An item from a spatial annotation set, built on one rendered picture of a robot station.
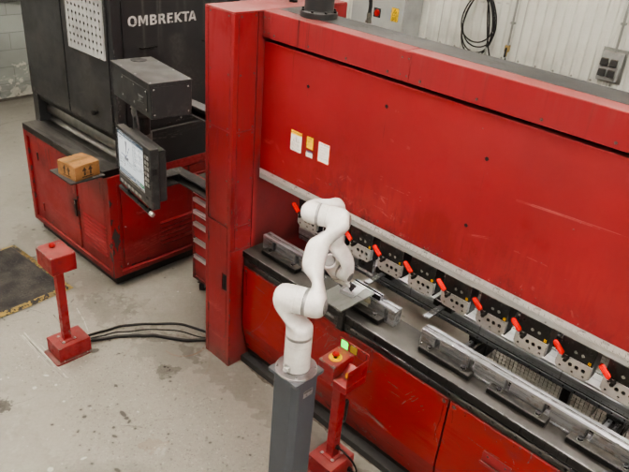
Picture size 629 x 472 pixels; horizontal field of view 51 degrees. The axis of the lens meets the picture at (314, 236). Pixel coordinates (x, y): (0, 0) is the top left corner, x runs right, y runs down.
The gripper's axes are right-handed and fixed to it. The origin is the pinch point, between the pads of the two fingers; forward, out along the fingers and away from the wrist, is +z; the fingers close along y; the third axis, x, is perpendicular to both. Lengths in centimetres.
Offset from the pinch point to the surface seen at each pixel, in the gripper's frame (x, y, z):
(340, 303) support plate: 10.4, -2.2, -0.6
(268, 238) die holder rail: -13, 73, 23
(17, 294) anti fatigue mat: 96, 259, 56
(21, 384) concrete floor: 138, 172, 23
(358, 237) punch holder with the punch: -24.0, 3.1, -10.0
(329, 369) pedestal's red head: 42.4, -12.2, 5.1
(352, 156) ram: -52, 14, -41
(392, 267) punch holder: -16.7, -20.7, -7.7
